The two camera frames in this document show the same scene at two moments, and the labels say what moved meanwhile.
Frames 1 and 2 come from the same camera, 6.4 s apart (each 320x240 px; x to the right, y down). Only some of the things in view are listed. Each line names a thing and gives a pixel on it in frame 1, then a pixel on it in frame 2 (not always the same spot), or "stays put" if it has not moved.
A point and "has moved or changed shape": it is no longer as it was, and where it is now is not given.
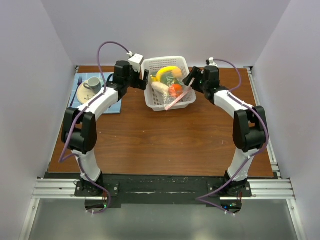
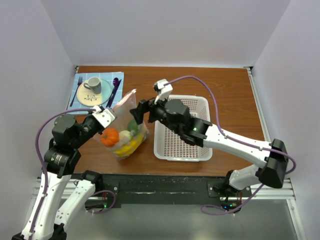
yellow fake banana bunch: [157, 78] -> [130, 146]
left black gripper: [140, 84] -> [90, 115]
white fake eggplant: [160, 88] has moved or changed shape
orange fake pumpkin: [175, 89] -> [110, 137]
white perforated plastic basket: [166, 90] -> [169, 145]
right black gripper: [196, 73] -> [138, 113]
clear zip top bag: [168, 81] -> [123, 134]
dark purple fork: [79, 82] stays put
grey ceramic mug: [94, 83] stays put
